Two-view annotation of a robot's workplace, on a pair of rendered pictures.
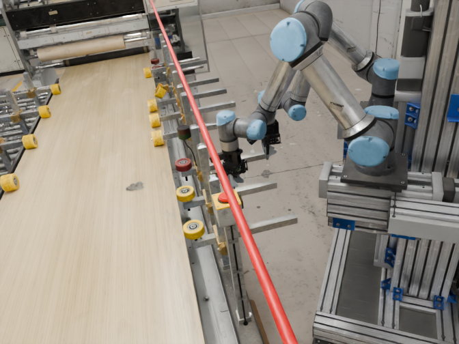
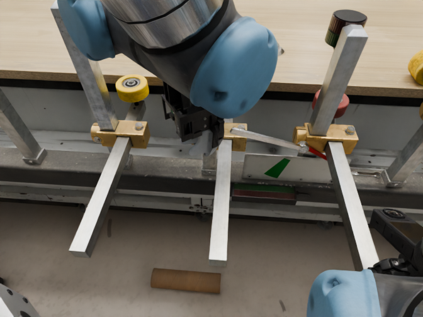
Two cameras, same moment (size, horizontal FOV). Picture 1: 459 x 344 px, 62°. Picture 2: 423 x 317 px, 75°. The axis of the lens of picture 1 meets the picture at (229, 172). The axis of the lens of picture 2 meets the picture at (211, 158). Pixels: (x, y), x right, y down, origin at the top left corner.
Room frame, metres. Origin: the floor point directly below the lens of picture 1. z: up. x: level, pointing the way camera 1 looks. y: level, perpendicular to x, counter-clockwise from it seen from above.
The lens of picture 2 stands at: (1.46, -0.38, 1.31)
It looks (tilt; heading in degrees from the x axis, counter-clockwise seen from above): 49 degrees down; 103
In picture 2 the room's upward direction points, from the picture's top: straight up
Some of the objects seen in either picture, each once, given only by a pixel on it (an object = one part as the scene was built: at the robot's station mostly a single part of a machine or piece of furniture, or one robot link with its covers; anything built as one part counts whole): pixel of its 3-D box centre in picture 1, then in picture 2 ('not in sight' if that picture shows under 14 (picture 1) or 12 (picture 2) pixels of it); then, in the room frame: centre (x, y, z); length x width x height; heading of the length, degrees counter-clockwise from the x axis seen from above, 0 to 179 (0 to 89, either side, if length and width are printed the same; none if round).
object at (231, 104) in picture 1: (195, 110); not in sight; (2.14, 0.16, 0.95); 0.50 x 0.04 x 0.04; 99
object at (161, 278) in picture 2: (255, 326); (186, 280); (1.27, -0.02, 0.04); 0.30 x 0.08 x 0.08; 9
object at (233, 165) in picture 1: (233, 160); (193, 97); (1.35, -0.02, 1.04); 0.09 x 0.08 x 0.12; 44
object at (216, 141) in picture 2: not in sight; (213, 127); (1.38, -0.02, 0.98); 0.05 x 0.02 x 0.09; 134
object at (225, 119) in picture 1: (227, 125); not in sight; (1.35, -0.02, 1.20); 0.09 x 0.08 x 0.11; 57
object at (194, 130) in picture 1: (201, 168); (316, 131); (1.59, 0.14, 0.87); 0.03 x 0.03 x 0.48; 9
